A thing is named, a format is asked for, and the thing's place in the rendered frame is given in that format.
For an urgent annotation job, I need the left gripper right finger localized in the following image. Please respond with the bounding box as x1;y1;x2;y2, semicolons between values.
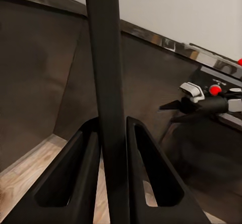
126;116;212;224

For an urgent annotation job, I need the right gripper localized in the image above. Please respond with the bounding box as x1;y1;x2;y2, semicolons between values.
159;95;217;124

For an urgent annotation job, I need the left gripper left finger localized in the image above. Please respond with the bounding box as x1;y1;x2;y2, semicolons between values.
0;116;102;224

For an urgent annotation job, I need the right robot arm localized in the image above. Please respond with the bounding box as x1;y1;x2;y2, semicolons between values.
159;82;242;124

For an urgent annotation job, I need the poster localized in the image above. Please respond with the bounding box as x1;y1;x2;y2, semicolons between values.
86;0;130;224

